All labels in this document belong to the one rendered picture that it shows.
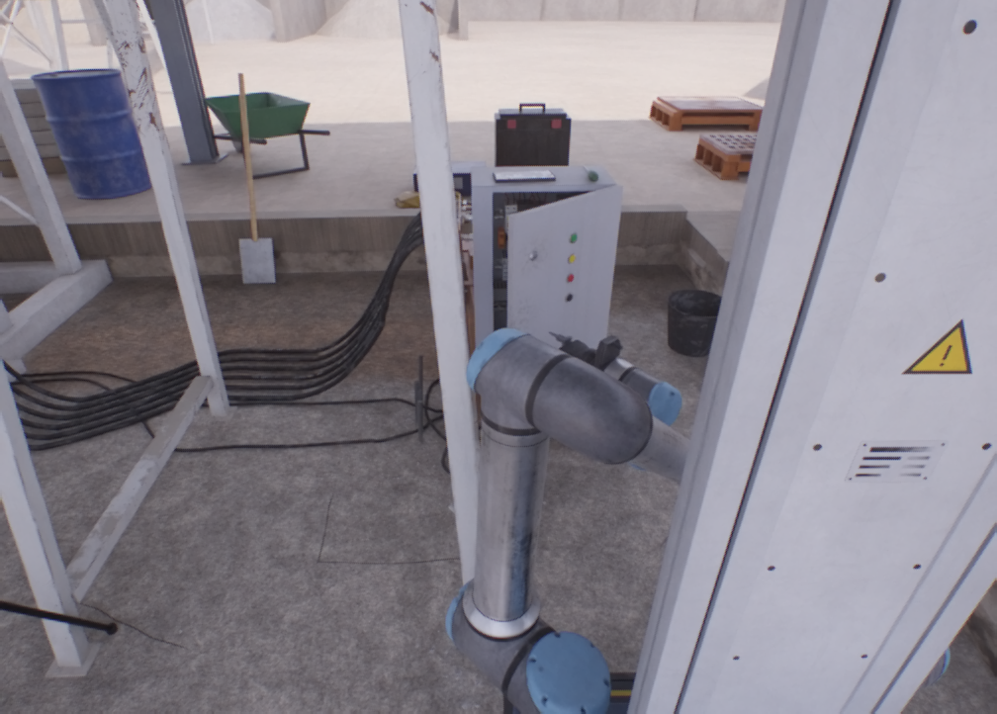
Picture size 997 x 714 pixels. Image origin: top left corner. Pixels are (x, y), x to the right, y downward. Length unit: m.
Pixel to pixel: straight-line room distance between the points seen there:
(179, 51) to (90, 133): 1.21
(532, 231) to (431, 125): 0.37
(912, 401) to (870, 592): 0.26
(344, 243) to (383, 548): 2.49
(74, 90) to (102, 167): 0.55
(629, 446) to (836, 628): 0.31
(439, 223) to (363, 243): 2.90
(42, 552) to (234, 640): 0.60
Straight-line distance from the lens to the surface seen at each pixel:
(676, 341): 3.30
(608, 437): 0.79
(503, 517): 0.98
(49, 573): 2.08
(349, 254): 4.22
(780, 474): 0.59
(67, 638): 2.23
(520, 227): 1.41
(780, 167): 0.45
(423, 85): 1.27
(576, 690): 1.16
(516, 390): 0.81
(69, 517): 2.81
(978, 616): 2.38
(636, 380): 1.29
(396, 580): 2.14
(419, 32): 1.28
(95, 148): 5.42
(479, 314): 1.78
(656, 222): 4.27
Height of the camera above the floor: 1.71
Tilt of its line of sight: 31 degrees down
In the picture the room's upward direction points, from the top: straight up
